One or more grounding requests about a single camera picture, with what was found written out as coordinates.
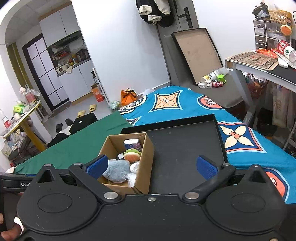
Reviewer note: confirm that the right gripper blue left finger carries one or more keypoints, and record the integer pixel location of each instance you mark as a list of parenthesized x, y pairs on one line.
[(86, 175)]

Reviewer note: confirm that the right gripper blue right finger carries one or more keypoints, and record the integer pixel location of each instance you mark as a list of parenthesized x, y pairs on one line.
[(216, 177)]

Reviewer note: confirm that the grey fluffy plush toy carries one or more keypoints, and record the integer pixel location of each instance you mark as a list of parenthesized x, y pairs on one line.
[(117, 170)]

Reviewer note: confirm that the hamburger plush toy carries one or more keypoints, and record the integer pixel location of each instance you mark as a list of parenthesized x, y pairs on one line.
[(132, 155)]

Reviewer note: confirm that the blue tissue pack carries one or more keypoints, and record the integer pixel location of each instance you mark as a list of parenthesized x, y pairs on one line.
[(133, 143)]

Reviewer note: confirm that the clear plastic bag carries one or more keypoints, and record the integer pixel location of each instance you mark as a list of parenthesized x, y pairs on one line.
[(131, 178)]

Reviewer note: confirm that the white cloth ball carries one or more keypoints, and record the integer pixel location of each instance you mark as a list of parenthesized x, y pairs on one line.
[(134, 167)]

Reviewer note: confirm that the green cloth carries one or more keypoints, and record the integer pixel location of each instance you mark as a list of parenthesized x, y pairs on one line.
[(82, 146)]

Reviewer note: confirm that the black shallow tray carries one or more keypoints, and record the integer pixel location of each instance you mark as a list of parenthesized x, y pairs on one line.
[(177, 145)]

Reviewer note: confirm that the blue patterned blanket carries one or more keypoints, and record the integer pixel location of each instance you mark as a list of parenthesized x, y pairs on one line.
[(244, 146)]

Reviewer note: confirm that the brown cardboard box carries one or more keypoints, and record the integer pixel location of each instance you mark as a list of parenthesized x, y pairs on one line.
[(113, 146)]

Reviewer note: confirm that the black bag on floor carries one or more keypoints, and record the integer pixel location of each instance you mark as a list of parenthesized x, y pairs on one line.
[(82, 122)]

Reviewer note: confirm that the yellow slipper left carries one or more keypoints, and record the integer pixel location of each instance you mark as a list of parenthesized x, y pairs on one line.
[(81, 113)]

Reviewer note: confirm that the yellow slipper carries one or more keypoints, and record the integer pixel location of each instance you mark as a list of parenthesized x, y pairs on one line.
[(81, 113), (92, 108)]

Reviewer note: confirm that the yellow table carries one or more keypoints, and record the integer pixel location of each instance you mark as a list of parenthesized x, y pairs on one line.
[(24, 125)]

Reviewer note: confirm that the yellow slipper right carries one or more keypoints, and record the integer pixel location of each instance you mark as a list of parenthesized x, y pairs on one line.
[(92, 108)]

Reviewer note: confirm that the grey mattress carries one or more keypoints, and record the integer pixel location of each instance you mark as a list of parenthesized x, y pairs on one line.
[(227, 96)]

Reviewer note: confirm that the orange cardboard carton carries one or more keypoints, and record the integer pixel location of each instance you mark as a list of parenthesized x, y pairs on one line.
[(97, 93)]

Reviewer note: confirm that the red small toys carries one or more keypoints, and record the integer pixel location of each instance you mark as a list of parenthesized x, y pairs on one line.
[(217, 84)]

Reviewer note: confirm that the orange bag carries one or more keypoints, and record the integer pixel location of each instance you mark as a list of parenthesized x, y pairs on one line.
[(128, 96)]

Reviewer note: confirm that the white container with label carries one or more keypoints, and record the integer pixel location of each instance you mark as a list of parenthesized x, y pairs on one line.
[(211, 76)]

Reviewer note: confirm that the green cup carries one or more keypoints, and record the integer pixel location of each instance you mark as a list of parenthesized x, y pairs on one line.
[(221, 78)]

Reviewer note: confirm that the orange basket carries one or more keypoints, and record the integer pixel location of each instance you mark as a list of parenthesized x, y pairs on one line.
[(256, 87)]

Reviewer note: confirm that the leaning black framed board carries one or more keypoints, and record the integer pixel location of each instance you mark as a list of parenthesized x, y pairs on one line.
[(198, 51)]

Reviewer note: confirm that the grey desk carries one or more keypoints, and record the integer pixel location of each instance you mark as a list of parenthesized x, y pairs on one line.
[(278, 75)]

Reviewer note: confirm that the white kitchen cabinet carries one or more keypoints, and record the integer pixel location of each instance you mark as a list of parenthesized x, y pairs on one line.
[(69, 53)]

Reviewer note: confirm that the plastic bottle red label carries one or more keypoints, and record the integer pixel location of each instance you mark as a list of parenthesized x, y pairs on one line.
[(286, 49)]

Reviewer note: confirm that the grey drawer organizer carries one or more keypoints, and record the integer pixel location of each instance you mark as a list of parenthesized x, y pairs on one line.
[(266, 33)]

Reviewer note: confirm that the hanging black white clothes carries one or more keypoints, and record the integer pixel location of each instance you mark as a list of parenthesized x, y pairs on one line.
[(156, 12)]

